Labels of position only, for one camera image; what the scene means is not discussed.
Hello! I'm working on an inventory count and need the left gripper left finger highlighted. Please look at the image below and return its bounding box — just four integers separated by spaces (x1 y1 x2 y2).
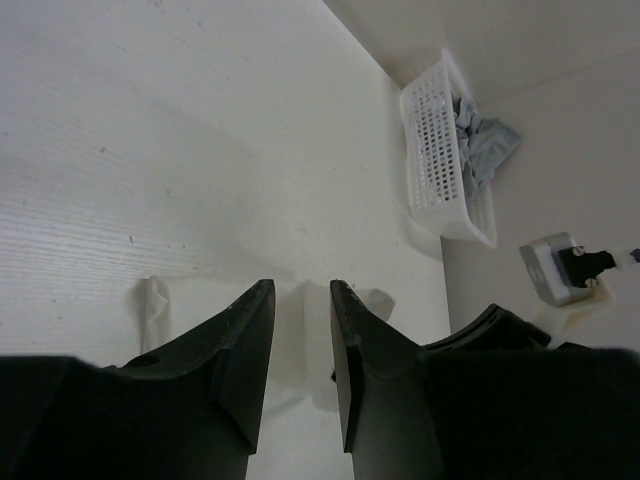
1 279 276 479

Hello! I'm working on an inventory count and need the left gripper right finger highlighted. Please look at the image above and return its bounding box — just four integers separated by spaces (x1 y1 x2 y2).
330 280 639 479

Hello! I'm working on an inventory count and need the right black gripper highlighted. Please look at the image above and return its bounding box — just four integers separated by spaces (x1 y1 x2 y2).
424 304 551 352

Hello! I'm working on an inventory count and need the grey crumpled tank top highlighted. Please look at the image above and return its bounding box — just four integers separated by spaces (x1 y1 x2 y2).
453 97 523 200

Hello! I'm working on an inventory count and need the white tank top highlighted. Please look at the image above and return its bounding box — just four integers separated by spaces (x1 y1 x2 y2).
124 274 396 413

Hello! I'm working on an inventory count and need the white plastic basket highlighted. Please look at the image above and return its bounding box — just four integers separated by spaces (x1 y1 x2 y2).
400 49 497 249

